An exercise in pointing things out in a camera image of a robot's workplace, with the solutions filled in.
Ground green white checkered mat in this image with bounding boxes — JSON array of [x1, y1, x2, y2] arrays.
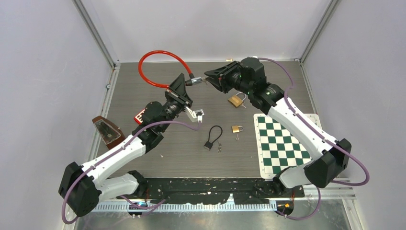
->
[[253, 114, 331, 180]]

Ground brown wooden metronome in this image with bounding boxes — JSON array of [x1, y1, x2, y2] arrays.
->
[[92, 116, 126, 150]]

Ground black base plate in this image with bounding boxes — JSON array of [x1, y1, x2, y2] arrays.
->
[[126, 178, 305, 205]]

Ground red cable lock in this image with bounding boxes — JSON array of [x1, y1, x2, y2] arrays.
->
[[138, 50, 207, 89]]

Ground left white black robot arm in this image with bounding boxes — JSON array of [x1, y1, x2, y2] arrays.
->
[[58, 73, 192, 224]]

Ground small key bunch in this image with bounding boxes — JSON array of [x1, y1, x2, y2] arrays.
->
[[217, 140, 222, 153]]

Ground red combination lock box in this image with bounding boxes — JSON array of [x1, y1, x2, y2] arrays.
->
[[134, 108, 145, 124]]

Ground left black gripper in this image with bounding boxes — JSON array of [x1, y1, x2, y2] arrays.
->
[[159, 75, 192, 132]]

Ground black cable padlock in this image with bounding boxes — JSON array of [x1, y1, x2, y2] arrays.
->
[[203, 125, 223, 151]]

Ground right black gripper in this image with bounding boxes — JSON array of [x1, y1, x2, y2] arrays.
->
[[203, 62, 252, 96]]

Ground small brass padlock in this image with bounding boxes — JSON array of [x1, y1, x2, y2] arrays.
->
[[231, 126, 244, 133]]

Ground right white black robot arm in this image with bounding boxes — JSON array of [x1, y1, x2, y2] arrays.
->
[[204, 57, 352, 197]]

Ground large brass padlock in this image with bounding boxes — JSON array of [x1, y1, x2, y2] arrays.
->
[[228, 92, 247, 108]]

